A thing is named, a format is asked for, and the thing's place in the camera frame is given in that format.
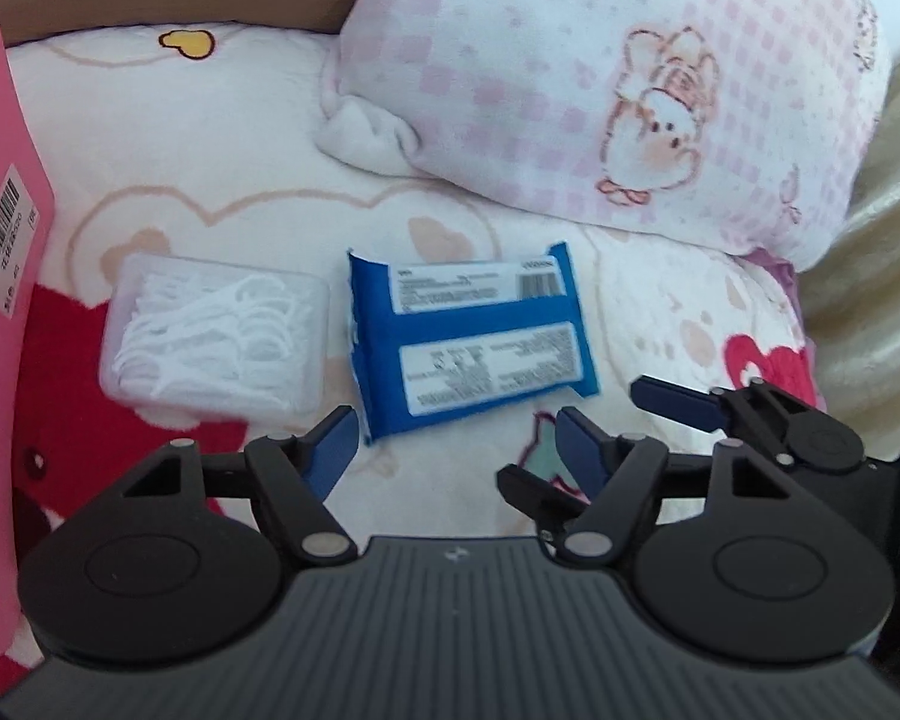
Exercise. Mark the beige cloth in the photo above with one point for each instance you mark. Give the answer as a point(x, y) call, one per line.
point(877, 255)

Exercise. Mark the clear floss pick box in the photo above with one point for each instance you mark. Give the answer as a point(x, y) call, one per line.
point(210, 330)

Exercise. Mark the purple cloth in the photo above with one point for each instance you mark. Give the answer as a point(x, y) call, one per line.
point(769, 270)

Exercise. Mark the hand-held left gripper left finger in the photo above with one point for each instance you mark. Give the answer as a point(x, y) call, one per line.
point(334, 450)

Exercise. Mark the pink cardboard box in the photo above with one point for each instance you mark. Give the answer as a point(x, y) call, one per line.
point(0, 390)

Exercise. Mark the pink checked pillow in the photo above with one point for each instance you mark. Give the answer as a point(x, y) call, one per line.
point(570, 52)

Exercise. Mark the blue wet wipes packet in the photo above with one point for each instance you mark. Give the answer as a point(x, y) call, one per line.
point(480, 345)

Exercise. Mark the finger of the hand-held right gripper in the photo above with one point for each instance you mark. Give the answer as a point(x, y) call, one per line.
point(675, 399)
point(532, 493)

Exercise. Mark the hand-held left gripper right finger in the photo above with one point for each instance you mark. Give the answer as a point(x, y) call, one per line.
point(577, 450)

